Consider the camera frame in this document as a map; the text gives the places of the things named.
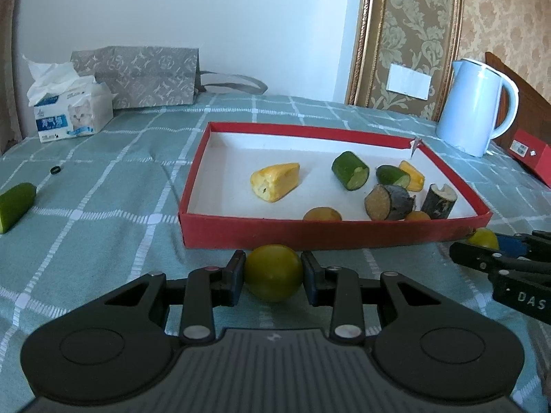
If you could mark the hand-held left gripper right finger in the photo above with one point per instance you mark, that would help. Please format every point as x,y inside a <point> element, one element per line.
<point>311,275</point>

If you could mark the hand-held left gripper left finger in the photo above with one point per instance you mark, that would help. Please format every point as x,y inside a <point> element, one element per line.
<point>236,275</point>

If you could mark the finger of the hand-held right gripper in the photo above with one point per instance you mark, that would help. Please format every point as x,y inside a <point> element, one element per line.
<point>469,254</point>
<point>512,245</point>

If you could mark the green orange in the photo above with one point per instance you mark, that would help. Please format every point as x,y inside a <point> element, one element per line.
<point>484,236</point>
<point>273,273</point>

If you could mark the small orange kumquat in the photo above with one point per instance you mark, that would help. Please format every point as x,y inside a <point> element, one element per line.
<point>416,216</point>
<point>322,214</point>

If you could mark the yellow fruits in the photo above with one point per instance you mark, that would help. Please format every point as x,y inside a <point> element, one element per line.
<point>414,178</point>

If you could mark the purple-skinned sweet potato piece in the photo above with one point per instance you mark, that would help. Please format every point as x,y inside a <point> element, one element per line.
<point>381,202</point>

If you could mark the short cucumber end piece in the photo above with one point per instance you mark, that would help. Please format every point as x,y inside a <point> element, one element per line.
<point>389,174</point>

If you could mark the red shallow cardboard tray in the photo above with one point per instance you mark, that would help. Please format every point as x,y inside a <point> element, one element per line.
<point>280,150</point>

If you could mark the small red box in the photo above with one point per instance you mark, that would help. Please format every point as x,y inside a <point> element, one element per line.
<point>540,159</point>

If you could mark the light blue electric kettle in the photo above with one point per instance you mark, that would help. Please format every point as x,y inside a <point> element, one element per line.
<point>469,112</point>

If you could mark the green checked tablecloth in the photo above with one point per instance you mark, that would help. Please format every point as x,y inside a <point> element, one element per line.
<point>107,202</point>

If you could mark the grey patterned paper bag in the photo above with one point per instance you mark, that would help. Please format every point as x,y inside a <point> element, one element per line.
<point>142,77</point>

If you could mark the white tissue pack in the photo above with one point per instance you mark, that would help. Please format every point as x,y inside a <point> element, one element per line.
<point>73,116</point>

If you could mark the beige patterned curtain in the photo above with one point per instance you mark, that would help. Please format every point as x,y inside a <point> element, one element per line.
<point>6,94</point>

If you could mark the white wall switch panel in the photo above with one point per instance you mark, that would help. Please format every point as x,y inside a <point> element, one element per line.
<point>409,81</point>

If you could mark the gold wall moulding frame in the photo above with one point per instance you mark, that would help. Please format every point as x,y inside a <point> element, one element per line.
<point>366,30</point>

